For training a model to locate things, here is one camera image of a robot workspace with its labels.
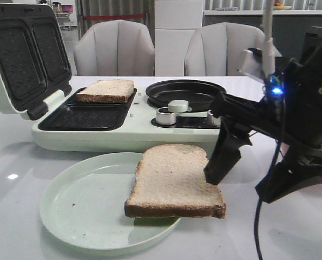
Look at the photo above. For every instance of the right silver control knob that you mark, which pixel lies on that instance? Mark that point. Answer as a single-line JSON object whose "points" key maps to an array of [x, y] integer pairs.
{"points": [[212, 120]]}

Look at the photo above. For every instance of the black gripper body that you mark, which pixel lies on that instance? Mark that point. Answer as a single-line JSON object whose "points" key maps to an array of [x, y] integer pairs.
{"points": [[293, 107]]}

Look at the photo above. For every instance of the silver control knob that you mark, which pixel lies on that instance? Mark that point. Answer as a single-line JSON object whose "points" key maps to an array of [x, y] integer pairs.
{"points": [[165, 117], [212, 120]]}

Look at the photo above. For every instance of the grey armchair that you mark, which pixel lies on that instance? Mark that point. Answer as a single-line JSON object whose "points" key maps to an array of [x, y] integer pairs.
{"points": [[115, 48], [214, 50]]}

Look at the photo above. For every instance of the bread slice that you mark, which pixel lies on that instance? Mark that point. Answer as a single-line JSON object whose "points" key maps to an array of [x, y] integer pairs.
{"points": [[170, 182], [107, 91]]}

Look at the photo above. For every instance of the left silver control knob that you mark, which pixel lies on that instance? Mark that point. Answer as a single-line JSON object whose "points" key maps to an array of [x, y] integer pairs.
{"points": [[165, 117]]}

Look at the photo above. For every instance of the left grey armchair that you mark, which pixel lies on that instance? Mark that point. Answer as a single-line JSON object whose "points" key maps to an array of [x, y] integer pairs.
{"points": [[115, 48]]}

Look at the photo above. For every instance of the white cabinet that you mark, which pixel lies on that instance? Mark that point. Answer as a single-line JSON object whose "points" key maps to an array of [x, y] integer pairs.
{"points": [[175, 23]]}

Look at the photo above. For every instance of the grey counter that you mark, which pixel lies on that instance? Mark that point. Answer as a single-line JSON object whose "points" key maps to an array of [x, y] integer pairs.
{"points": [[289, 26]]}

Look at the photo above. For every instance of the fruit plate on counter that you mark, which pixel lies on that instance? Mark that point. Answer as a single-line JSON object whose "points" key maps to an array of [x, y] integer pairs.
{"points": [[278, 5]]}

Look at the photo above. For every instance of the black round frying pan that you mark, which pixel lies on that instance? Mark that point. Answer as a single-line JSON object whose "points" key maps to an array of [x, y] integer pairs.
{"points": [[199, 94]]}

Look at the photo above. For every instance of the right grey armchair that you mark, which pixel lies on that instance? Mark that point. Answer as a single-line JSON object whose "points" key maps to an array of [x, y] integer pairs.
{"points": [[214, 50]]}

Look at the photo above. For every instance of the green round plate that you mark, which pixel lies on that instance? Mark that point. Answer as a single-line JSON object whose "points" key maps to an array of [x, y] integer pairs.
{"points": [[84, 207]]}

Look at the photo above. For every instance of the green breakfast maker lid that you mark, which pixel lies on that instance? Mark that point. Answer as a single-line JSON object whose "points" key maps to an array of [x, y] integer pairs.
{"points": [[33, 60]]}

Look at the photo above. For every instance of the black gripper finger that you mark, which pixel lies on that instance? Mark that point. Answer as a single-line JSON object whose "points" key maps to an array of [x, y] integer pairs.
{"points": [[301, 167], [238, 118]]}

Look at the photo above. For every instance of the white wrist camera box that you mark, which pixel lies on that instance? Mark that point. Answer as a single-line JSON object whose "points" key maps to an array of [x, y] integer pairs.
{"points": [[256, 63]]}

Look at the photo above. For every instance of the dark appliance at right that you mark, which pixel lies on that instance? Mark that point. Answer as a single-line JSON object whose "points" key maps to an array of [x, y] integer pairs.
{"points": [[312, 40]]}

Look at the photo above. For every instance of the green breakfast maker base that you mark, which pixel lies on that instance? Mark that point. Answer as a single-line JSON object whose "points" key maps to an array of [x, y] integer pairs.
{"points": [[107, 127]]}

